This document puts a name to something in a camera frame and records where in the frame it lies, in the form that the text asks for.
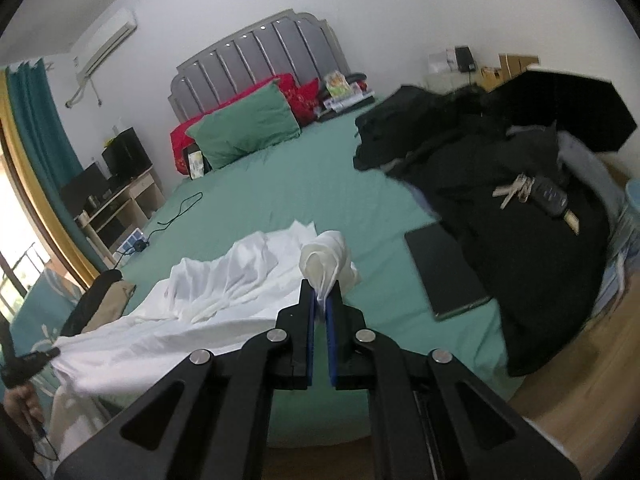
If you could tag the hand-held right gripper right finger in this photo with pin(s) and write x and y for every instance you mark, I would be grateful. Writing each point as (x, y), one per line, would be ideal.
(331, 340)

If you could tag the black monitor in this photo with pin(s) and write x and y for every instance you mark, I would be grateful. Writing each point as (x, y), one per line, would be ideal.
(82, 190)

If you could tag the stack of books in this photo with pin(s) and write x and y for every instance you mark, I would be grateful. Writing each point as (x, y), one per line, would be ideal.
(350, 100)

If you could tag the black umbrella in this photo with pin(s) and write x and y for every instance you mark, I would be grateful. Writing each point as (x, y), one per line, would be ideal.
(575, 105)

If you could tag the black car key fob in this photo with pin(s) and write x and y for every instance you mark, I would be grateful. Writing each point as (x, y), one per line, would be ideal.
(550, 197)

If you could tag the colourful snack packet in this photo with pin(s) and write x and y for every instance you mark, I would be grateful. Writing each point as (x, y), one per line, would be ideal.
(336, 85)

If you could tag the white air conditioner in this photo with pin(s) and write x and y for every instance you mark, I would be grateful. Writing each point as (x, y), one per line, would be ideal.
(105, 40)

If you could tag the bunch of metal keys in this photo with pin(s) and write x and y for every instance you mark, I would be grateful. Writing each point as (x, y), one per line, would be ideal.
(515, 190)

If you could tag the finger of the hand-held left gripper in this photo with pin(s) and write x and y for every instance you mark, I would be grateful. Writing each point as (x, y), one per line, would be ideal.
(40, 359)

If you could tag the white box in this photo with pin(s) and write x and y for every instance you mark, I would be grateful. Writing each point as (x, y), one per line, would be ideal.
(441, 62)

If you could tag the large red pillow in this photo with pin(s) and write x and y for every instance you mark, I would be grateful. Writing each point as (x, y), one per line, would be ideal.
(179, 145)

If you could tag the white nightstand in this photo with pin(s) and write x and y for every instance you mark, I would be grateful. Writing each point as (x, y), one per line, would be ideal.
(450, 80)

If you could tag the cardboard boxes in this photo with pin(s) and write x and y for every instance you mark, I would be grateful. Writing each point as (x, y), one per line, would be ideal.
(505, 72)

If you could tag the green pillow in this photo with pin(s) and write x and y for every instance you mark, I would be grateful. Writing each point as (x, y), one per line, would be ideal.
(240, 125)

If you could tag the small black device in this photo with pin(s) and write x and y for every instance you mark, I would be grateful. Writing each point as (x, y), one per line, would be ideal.
(465, 59)

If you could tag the light wooden desk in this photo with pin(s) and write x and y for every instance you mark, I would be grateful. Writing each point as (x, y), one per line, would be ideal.
(140, 187)

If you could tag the black long coat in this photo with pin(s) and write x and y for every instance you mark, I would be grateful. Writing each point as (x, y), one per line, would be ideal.
(525, 270)

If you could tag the person's pale clothing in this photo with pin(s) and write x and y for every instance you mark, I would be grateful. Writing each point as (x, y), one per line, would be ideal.
(70, 425)

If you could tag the teal curtain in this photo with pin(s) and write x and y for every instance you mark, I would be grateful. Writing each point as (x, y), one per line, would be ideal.
(45, 125)

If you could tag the black crumpled jacket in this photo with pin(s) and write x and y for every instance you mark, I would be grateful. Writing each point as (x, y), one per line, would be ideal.
(440, 130)

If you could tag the person's left hand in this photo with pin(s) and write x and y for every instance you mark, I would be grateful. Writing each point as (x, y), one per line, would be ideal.
(22, 405)

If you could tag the grey padded headboard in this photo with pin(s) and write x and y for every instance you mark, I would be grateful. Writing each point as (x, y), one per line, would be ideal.
(250, 55)

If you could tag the black computer tower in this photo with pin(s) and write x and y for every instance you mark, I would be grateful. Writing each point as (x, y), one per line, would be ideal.
(127, 152)

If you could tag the beige folded garment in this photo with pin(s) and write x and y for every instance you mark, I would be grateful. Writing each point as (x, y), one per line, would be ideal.
(112, 305)

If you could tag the balcony railing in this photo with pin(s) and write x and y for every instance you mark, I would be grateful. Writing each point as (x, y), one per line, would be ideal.
(22, 270)

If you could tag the white mug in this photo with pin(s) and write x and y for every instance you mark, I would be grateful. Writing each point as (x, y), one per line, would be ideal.
(82, 218)

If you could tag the small red pillow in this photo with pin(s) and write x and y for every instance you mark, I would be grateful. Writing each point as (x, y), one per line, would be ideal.
(306, 100)

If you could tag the white hooded shirt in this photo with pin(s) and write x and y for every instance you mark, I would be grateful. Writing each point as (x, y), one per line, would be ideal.
(225, 280)

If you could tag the white power strip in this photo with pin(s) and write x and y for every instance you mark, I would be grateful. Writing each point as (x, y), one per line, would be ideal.
(129, 241)

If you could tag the white packet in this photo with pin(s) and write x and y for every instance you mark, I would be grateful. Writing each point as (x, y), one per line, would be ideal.
(196, 165)

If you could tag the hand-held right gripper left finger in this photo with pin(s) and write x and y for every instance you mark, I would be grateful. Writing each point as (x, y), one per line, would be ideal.
(311, 310)

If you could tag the dark tablet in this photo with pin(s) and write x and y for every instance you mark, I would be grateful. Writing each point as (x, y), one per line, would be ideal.
(445, 270)

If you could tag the yellow curtain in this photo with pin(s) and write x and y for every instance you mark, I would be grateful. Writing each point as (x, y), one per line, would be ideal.
(35, 200)

